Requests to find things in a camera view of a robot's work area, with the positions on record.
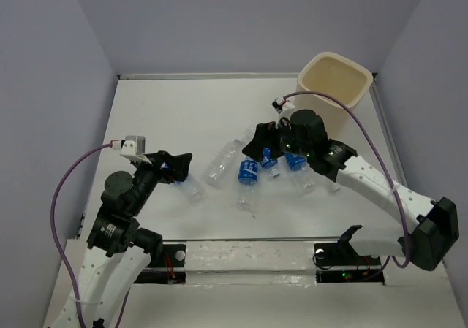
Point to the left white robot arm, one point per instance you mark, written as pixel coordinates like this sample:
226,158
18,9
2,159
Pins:
118,249

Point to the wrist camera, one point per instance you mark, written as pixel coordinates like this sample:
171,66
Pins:
133,148
282,105

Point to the center blue label bottle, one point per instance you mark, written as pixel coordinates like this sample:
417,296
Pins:
247,180

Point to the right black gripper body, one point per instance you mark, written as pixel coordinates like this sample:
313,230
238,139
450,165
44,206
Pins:
289,143

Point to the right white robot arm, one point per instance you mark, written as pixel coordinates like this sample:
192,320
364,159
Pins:
430,226

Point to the beige plastic bin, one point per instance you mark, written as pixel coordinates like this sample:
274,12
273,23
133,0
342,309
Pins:
332,74

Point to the small blue label bottle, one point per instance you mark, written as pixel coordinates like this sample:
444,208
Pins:
269,164

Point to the right blue label bottle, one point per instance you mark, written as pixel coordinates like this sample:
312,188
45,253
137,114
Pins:
300,174

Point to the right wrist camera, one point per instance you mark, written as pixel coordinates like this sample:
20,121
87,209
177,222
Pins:
282,105

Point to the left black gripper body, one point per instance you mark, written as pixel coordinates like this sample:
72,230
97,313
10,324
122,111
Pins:
148,175

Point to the clear unlabeled bottle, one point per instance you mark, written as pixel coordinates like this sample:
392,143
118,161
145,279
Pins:
249,134
217,170

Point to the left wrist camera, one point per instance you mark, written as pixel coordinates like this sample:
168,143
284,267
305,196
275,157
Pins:
133,148

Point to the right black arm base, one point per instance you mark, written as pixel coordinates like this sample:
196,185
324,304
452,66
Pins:
341,264

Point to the leftmost blue label bottle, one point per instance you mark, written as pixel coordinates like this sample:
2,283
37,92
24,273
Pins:
191,189

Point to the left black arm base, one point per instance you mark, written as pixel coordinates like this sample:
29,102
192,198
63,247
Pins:
168,269

